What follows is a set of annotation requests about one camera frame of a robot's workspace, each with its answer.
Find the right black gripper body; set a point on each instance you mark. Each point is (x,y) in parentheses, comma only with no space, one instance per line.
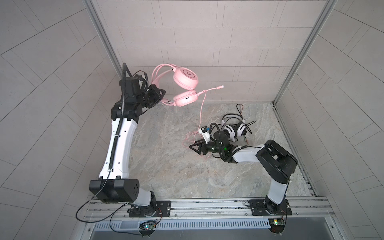
(213,147)

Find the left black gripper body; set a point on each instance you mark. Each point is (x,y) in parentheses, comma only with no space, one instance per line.
(137,102)

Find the pink cat-ear headphones with cable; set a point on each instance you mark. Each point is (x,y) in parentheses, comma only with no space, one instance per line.
(184,78)

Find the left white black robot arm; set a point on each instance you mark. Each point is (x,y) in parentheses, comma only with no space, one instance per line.
(114,184)

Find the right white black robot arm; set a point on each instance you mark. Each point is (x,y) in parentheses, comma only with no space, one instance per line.
(278,163)

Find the white ventilation grille strip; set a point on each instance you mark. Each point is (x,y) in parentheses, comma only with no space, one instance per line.
(184,224)

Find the left green circuit board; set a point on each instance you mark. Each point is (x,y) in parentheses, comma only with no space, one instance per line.
(148,226)

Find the right circuit board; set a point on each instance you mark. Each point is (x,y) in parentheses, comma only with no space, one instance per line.
(277,226)

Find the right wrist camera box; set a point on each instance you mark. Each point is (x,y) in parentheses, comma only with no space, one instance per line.
(205,132)

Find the white black headphones with cable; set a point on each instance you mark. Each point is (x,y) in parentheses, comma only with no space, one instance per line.
(235,126)

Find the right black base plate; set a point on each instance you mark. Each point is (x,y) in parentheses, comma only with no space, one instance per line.
(267,207)

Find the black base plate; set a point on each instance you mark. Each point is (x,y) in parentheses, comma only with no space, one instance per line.
(162,208)
(267,207)

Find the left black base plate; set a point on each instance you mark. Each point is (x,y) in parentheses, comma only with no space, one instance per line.
(162,208)

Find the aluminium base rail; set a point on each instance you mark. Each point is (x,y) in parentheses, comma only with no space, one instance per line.
(234,208)

